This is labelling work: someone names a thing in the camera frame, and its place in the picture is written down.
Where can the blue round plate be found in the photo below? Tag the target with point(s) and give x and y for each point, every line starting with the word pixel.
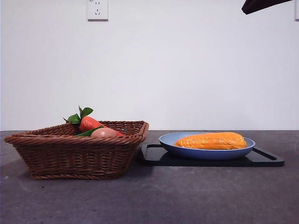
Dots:
pixel 205 154

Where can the black flat tray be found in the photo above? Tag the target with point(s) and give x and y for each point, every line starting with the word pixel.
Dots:
pixel 151 158

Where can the brown woven wicker basket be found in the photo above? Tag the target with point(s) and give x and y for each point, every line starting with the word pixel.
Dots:
pixel 77 156

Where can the orange carrot with green leaves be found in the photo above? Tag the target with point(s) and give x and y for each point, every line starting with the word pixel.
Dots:
pixel 88 122

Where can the white wall socket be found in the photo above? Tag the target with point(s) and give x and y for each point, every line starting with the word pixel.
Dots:
pixel 98 10

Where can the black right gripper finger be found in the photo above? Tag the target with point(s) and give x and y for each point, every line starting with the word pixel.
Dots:
pixel 257 5

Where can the brown egg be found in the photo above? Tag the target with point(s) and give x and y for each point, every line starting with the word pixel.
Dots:
pixel 104 132

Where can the green chili pepper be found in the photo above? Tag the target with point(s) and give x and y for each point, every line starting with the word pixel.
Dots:
pixel 85 133

